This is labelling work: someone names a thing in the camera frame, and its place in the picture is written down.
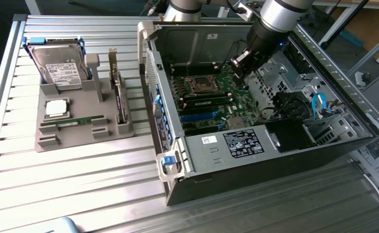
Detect black open PC case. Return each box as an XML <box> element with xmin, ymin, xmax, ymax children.
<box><xmin>136</xmin><ymin>20</ymin><xmax>379</xmax><ymax>207</ymax></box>

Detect graphics card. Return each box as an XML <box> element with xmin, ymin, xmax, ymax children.
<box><xmin>107</xmin><ymin>48</ymin><xmax>129</xmax><ymax>126</ymax></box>

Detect installed black RAM stick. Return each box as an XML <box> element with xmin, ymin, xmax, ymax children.
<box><xmin>187</xmin><ymin>99</ymin><xmax>230</xmax><ymax>109</ymax></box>

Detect light blue object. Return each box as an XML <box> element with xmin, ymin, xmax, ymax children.
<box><xmin>41</xmin><ymin>216</ymin><xmax>79</xmax><ymax>233</ymax></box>

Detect cardboard box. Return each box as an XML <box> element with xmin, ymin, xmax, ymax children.
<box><xmin>329</xmin><ymin>4</ymin><xmax>379</xmax><ymax>67</ymax></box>

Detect silver disk bay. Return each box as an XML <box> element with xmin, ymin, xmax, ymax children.
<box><xmin>245</xmin><ymin>57</ymin><xmax>310</xmax><ymax>115</ymax></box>

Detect black RAM slot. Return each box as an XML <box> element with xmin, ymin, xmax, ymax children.
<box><xmin>182</xmin><ymin>94</ymin><xmax>227</xmax><ymax>101</ymax></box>

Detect white cable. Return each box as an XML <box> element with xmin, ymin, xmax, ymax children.
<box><xmin>361</xmin><ymin>170</ymin><xmax>379</xmax><ymax>212</ymax></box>

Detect thin black wire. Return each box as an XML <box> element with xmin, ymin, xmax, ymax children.
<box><xmin>219</xmin><ymin>38</ymin><xmax>247</xmax><ymax>74</ymax></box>

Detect grey chipset heatsink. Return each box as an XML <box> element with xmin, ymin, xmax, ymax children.
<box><xmin>227</xmin><ymin>117</ymin><xmax>246</xmax><ymax>130</ymax></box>

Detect CPU socket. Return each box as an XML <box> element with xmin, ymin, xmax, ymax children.
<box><xmin>184</xmin><ymin>75</ymin><xmax>218</xmax><ymax>96</ymax></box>

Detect black power supply label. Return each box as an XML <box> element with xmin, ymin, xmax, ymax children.
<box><xmin>222</xmin><ymin>129</ymin><xmax>265</xmax><ymax>159</ymax></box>

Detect silver hard disk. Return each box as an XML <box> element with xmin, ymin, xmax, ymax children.
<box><xmin>30</xmin><ymin>44</ymin><xmax>89</xmax><ymax>92</ymax></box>

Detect blue disk caddy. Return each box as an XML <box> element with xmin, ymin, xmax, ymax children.
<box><xmin>21</xmin><ymin>36</ymin><xmax>87</xmax><ymax>83</ymax></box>

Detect blue wire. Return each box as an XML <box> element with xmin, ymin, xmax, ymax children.
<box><xmin>310</xmin><ymin>92</ymin><xmax>333</xmax><ymax>121</ymax></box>

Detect grey case handle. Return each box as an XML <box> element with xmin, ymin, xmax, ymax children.
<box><xmin>155</xmin><ymin>150</ymin><xmax>190</xmax><ymax>183</ymax></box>
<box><xmin>136</xmin><ymin>21</ymin><xmax>158</xmax><ymax>62</ymax></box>

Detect grey power supply unit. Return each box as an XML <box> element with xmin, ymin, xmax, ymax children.
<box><xmin>175</xmin><ymin>125</ymin><xmax>281</xmax><ymax>178</ymax></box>

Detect silver CPU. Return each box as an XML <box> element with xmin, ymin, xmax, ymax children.
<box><xmin>44</xmin><ymin>99</ymin><xmax>71</xmax><ymax>116</ymax></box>

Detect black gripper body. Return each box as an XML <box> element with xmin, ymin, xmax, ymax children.
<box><xmin>245</xmin><ymin>21</ymin><xmax>294</xmax><ymax>73</ymax></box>

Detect green RAM stick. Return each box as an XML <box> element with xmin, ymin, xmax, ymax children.
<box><xmin>41</xmin><ymin>116</ymin><xmax>107</xmax><ymax>127</ymax></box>

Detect black wire bundle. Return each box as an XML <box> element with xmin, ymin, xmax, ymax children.
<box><xmin>258</xmin><ymin>96</ymin><xmax>310</xmax><ymax>121</ymax></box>

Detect black fan shroud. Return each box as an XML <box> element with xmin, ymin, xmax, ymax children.
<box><xmin>265</xmin><ymin>119</ymin><xmax>318</xmax><ymax>153</ymax></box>

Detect black stand pole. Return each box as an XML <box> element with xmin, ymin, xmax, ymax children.
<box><xmin>318</xmin><ymin>0</ymin><xmax>372</xmax><ymax>47</ymax></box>

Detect blue expansion slot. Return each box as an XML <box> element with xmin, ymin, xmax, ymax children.
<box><xmin>179</xmin><ymin>112</ymin><xmax>222</xmax><ymax>122</ymax></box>

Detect green motherboard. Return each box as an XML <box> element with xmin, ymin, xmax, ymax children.
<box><xmin>168</xmin><ymin>69</ymin><xmax>265</xmax><ymax>136</ymax></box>

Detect grey parts rack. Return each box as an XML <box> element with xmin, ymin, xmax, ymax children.
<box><xmin>33</xmin><ymin>53</ymin><xmax>135</xmax><ymax>153</ymax></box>

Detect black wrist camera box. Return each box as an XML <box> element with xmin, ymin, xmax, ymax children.
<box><xmin>228</xmin><ymin>53</ymin><xmax>253</xmax><ymax>69</ymax></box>

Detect white power strip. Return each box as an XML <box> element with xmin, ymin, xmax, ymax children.
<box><xmin>353</xmin><ymin>70</ymin><xmax>366</xmax><ymax>86</ymax></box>

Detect black expansion slot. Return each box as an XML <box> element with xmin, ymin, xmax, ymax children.
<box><xmin>178</xmin><ymin>107</ymin><xmax>216</xmax><ymax>117</ymax></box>

